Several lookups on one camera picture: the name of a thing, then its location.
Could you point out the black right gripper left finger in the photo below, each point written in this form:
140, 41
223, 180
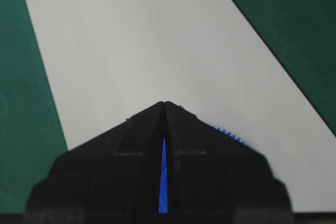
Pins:
112, 178

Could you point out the white rectangular board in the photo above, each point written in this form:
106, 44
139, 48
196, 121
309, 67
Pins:
106, 60

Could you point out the green table cloth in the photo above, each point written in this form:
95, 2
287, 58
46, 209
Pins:
299, 33

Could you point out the small blue gear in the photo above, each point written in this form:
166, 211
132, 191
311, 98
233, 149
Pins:
163, 195

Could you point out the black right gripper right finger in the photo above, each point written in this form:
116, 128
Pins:
215, 179

